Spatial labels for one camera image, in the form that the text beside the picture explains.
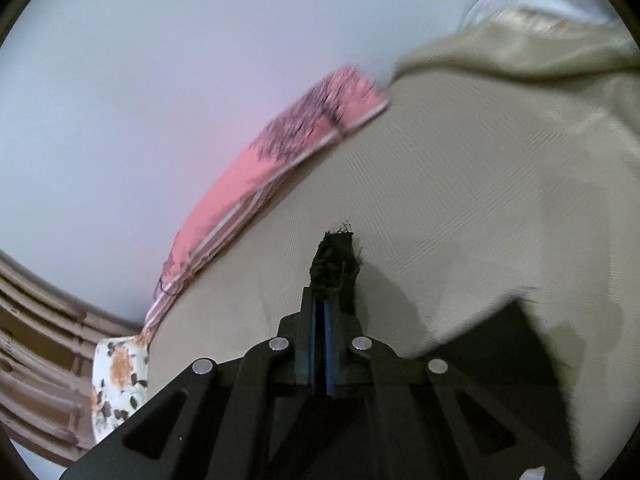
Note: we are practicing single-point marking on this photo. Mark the white orange floral pillow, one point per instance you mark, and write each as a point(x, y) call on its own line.
point(120, 375)

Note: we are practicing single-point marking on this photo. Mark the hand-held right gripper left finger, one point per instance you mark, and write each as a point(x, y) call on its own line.
point(313, 345)

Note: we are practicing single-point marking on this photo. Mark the pink tree print pillow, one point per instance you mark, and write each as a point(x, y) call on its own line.
point(225, 195)

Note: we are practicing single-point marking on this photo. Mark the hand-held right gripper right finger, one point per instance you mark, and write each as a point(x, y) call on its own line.
point(329, 347)

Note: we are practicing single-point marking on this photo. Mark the black pants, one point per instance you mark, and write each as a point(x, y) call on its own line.
point(332, 260)

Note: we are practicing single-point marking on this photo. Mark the brown striped curtain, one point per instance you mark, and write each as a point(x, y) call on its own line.
point(40, 360)

